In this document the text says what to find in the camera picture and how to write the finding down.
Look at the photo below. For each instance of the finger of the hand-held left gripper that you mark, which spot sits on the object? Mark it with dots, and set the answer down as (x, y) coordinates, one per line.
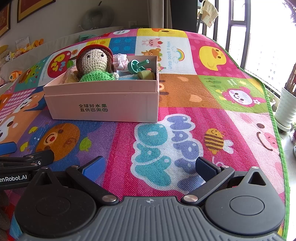
(30, 158)
(7, 148)

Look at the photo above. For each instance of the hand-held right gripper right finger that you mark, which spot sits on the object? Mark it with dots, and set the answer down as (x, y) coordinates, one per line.
(205, 167)

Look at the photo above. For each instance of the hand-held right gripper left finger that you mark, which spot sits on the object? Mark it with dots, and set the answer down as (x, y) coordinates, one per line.
(92, 167)

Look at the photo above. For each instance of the pink cardboard box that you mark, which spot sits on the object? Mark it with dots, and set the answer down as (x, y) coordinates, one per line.
(104, 102)

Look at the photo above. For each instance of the bread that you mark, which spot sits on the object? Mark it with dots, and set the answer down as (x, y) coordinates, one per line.
(70, 78)

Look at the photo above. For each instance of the blue tissue pack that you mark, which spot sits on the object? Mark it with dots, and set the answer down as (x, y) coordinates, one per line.
(126, 76)

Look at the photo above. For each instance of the yellow toy figure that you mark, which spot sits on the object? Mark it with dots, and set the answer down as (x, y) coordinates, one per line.
(145, 74)

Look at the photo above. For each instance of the crochet doll with red hat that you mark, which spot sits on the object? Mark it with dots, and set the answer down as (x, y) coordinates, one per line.
(94, 58)

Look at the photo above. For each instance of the teal toy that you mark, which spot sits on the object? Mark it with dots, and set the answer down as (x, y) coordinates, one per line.
(134, 66)

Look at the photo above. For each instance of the pink white bundle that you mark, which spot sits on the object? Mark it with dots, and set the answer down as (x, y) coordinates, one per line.
(120, 60)

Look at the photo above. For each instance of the person's left hand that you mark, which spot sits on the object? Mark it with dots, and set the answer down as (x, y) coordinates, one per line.
(4, 215)

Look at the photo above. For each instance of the colourful cartoon play mat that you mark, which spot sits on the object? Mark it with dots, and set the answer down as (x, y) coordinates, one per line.
(185, 97)

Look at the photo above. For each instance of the orange fish plush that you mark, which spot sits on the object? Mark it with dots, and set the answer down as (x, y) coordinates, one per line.
(15, 76)

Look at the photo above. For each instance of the white plush toy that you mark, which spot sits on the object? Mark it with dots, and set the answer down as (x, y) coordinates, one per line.
(9, 56)

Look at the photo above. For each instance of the white ribbed plant pot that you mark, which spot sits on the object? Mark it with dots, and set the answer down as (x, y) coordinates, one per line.
(285, 109)

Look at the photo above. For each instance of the row of yellow plush toys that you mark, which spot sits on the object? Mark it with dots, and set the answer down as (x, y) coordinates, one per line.
(30, 45)

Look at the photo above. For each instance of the white paper card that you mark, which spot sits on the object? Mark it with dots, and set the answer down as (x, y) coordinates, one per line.
(22, 41)

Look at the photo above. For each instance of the beige sofa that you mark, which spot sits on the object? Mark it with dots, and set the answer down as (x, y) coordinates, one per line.
(53, 42)

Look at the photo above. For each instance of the green cloth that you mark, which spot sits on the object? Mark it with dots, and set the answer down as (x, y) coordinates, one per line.
(89, 36)

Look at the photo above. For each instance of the grey neck pillow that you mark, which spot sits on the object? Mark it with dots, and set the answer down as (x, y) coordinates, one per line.
(97, 17)

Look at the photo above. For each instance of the hanging pale yellow towel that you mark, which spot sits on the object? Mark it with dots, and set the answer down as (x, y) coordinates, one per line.
(209, 12)

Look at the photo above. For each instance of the beige curtain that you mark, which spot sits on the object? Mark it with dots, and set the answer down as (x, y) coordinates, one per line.
(173, 14)

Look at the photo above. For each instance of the framed wall picture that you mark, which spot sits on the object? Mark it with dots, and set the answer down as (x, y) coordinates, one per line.
(34, 9)
(4, 19)

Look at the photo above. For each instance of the dark window frame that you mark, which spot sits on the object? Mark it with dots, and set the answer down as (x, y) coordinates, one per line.
(238, 23)

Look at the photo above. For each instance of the wall socket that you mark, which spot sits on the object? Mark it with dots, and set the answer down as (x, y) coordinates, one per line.
(133, 23)

